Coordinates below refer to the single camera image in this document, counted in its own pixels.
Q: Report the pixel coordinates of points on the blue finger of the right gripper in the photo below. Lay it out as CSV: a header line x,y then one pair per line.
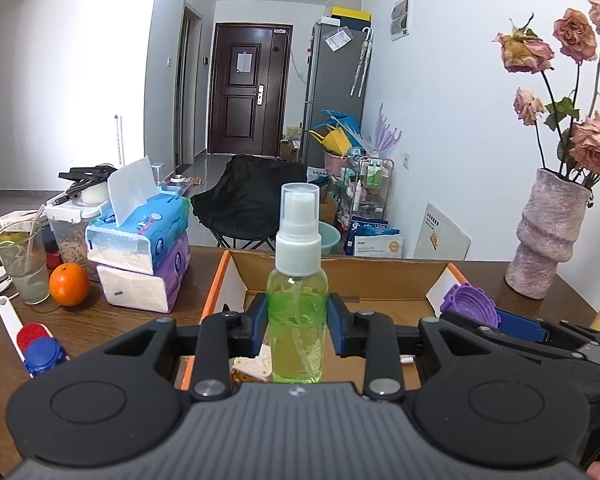
x,y
516,326

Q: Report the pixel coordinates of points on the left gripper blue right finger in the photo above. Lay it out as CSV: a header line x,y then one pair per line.
x,y
371,336

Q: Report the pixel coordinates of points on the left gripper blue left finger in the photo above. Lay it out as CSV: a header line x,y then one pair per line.
x,y
220,338

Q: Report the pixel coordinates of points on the beige cube adapter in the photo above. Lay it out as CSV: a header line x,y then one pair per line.
x,y
258,369

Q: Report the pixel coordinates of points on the green spray bottle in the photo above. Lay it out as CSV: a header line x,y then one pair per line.
x,y
297,290

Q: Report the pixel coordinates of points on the purple gear lid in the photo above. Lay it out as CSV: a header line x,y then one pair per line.
x,y
471,302

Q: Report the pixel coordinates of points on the blue gear lid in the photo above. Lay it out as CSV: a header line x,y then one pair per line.
x,y
43,354

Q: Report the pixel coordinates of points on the red cardboard box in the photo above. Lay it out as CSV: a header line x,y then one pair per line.
x,y
411,341

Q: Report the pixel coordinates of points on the purple tissue pack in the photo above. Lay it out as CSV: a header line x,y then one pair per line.
x,y
153,293

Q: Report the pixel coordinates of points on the black folding chair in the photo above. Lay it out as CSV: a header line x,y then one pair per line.
x,y
242,210

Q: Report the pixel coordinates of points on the pink textured vase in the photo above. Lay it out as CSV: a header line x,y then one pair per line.
x,y
550,225

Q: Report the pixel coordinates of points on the blue tissue pack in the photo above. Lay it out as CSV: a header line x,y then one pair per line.
x,y
141,225

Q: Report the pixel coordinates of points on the orange fruit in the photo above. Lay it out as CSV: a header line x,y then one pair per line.
x,y
69,285

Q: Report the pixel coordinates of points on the dried pink roses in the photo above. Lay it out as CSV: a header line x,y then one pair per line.
x,y
566,120

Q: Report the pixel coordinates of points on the clear food container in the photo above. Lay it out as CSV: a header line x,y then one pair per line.
x,y
68,222

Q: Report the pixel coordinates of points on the white red jar opener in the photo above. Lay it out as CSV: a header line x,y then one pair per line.
x,y
21,336

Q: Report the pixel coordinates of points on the grey refrigerator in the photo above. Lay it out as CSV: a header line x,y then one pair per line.
x,y
328,86

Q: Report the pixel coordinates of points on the glass cup with straw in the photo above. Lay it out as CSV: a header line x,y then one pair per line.
x,y
23,256

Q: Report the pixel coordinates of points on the dark brown door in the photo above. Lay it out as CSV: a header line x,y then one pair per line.
x,y
248,88

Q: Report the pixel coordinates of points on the yellow box on fridge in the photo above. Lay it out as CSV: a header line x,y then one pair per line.
x,y
339,12

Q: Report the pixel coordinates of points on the metal wire rack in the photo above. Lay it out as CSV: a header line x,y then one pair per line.
x,y
362,188

